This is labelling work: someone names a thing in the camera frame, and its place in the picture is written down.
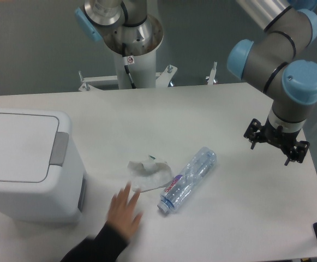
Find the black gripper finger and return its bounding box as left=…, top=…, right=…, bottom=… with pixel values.
left=244, top=118, right=262, bottom=149
left=284, top=141, right=309, bottom=166

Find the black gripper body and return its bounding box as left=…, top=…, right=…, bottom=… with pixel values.
left=257, top=120, right=299, bottom=149

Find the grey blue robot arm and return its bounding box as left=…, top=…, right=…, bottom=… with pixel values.
left=227, top=1, right=317, bottom=163

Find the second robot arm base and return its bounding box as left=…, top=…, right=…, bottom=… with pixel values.
left=74, top=1, right=164, bottom=56

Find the black sleeved forearm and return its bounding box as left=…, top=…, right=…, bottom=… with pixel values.
left=61, top=223, right=129, bottom=261

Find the grey trash can lid latch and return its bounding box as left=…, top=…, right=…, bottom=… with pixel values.
left=49, top=132, right=69, bottom=166

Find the white plastic trash can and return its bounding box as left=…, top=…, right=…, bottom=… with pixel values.
left=0, top=107, right=86, bottom=223

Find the person's bare hand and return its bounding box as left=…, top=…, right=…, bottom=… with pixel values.
left=105, top=183, right=143, bottom=241

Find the empty clear plastic bottle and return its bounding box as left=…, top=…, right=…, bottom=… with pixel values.
left=157, top=147, right=217, bottom=215

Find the crumpled white paper wrapper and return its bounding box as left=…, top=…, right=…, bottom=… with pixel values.
left=127, top=155, right=173, bottom=192

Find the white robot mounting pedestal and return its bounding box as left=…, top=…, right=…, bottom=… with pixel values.
left=79, top=50, right=178, bottom=92

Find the black cable on pedestal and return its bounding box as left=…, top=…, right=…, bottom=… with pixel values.
left=121, top=43, right=137, bottom=90

